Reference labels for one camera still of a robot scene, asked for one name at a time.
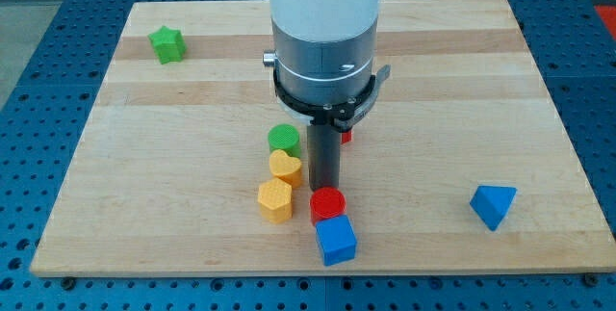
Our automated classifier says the black clamp ring with lever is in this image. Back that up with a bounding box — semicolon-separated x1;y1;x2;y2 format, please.
272;65;391;133

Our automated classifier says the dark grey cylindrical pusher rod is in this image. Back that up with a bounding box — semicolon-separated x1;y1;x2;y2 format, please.
307;125;341;191

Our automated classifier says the red star block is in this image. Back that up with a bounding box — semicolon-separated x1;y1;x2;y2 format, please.
341;130;352;144

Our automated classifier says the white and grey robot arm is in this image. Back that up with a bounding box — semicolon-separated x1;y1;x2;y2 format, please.
263;0;391;191

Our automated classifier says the green circle block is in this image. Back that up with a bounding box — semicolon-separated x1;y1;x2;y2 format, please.
268;123;301;158

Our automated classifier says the green star block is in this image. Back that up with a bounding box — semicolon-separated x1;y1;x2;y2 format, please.
148;26;187;65

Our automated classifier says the yellow heart block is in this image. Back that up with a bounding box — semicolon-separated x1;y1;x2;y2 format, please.
269;149;303;189

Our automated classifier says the red cylinder block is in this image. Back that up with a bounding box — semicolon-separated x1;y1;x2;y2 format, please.
309;187;347;225

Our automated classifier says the yellow hexagon block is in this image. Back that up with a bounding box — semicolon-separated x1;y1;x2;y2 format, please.
257;178;293;223

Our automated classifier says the blue cube block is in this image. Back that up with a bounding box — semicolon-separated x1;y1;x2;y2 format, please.
316;215;357;266

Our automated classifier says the wooden board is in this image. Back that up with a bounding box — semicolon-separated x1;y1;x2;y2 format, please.
31;0;615;277

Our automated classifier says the blue triangle block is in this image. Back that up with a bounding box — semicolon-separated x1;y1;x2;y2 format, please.
470;185;517;231

